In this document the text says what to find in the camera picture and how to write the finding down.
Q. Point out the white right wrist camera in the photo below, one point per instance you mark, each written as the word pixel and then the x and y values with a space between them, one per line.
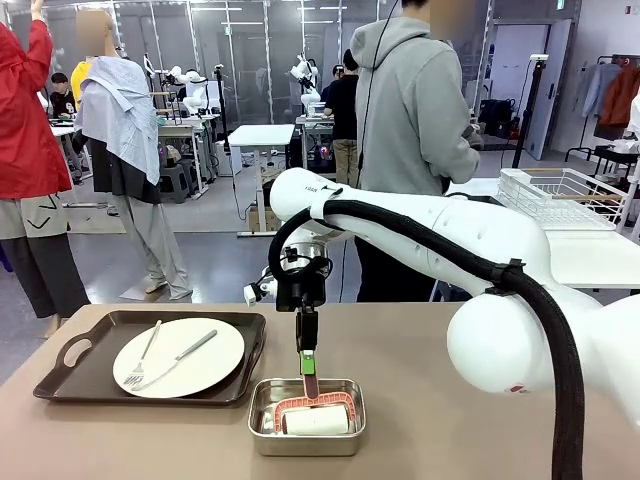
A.
pixel 252 295

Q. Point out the cardboard box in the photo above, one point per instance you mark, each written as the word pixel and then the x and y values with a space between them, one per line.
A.
pixel 260 220

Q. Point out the white rounded side table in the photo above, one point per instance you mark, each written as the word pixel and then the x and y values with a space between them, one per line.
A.
pixel 590 255

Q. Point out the rectangular steel container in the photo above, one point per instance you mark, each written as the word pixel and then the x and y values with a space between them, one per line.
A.
pixel 305 445

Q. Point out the black utility cart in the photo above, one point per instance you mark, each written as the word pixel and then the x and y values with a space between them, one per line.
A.
pixel 607 152

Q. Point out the dark brown serving tray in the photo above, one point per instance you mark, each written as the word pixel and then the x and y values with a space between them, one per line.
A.
pixel 75 380

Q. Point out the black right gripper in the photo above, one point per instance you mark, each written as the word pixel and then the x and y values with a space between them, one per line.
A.
pixel 302 287

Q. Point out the grey plastic stool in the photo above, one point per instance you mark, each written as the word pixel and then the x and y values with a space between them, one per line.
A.
pixel 177 180

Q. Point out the figure in red jacket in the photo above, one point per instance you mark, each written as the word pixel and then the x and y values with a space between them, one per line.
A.
pixel 25 125

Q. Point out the black camera pole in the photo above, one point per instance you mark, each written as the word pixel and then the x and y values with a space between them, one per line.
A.
pixel 530 100

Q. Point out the orange hanging jacket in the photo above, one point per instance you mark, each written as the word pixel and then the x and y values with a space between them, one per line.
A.
pixel 620 97

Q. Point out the grey hanging shirt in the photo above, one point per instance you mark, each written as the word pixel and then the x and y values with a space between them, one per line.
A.
pixel 595 87

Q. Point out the person in black t-shirt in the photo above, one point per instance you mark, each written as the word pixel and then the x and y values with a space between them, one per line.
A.
pixel 342 110

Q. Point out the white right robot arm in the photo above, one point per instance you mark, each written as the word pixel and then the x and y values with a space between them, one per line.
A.
pixel 400 220

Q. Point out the person in grey hoodie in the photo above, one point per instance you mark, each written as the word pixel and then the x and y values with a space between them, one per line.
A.
pixel 410 100

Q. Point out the person in yellow top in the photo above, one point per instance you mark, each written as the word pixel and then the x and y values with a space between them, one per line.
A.
pixel 80 80

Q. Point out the pink-framed white lint roller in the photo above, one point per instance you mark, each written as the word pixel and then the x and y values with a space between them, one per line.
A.
pixel 315 421

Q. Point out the silver table knife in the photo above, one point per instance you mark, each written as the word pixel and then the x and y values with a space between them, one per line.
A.
pixel 185 352

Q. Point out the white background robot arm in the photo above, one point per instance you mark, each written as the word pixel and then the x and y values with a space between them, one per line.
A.
pixel 192 92
pixel 306 80

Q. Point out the silver fork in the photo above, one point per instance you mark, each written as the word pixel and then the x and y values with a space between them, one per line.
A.
pixel 142 357

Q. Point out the black bags pile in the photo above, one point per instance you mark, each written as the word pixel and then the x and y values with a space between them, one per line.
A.
pixel 497 117

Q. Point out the white standing desk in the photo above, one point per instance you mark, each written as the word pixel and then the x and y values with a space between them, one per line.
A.
pixel 260 136

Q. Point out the person's right forearm grey sleeve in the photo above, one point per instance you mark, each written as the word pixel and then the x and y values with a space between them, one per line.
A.
pixel 460 160

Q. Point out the seated person in black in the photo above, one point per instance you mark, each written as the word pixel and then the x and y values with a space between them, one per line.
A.
pixel 61 97

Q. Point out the person's right hand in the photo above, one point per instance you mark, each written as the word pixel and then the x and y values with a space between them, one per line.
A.
pixel 475 139

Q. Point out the white round plate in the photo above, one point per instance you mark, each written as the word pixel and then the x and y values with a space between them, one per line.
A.
pixel 200 365

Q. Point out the mannequin with blue-grey shirt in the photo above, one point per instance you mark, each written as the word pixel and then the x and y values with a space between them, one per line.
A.
pixel 120 115

